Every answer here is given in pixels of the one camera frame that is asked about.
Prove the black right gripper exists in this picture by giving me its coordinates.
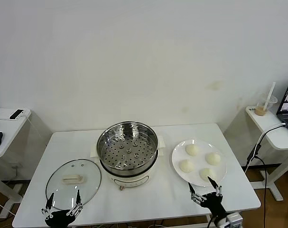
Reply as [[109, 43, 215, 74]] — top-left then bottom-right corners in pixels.
[[187, 175, 227, 218]]

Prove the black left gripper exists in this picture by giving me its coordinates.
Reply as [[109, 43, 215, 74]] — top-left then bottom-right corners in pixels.
[[41, 189, 84, 228]]

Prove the white steamed baozi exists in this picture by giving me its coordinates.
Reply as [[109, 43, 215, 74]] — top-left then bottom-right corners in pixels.
[[179, 159, 195, 173], [204, 152, 222, 166], [185, 143, 200, 157], [199, 168, 217, 182]]

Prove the round glass lid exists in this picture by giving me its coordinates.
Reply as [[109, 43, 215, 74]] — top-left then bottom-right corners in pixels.
[[46, 158, 102, 211]]

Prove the perforated stainless steamer basket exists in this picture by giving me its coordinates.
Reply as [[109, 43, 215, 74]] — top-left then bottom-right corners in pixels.
[[96, 121, 159, 175]]

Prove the white round plate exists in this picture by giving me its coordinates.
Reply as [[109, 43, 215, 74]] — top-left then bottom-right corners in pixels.
[[171, 139, 228, 188]]

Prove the white electric cooker base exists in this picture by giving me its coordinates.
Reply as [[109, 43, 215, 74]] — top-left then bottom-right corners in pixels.
[[90, 134, 167, 191]]

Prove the white side table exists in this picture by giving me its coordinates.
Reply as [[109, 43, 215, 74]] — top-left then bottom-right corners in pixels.
[[0, 108, 52, 219], [246, 105, 288, 202]]

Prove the black and white phone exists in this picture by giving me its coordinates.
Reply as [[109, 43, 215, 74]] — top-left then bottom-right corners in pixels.
[[9, 109, 25, 121]]

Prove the clear plastic drink cup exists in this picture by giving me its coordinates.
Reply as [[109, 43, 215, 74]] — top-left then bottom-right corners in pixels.
[[257, 95, 279, 117]]

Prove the white drinking straw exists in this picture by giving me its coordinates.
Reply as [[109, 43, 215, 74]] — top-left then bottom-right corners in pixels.
[[263, 82, 277, 112]]

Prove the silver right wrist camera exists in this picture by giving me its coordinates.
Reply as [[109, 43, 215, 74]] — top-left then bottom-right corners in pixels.
[[225, 212, 243, 228]]

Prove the hanging black cable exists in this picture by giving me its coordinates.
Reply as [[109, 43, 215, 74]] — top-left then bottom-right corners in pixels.
[[254, 155, 270, 228]]

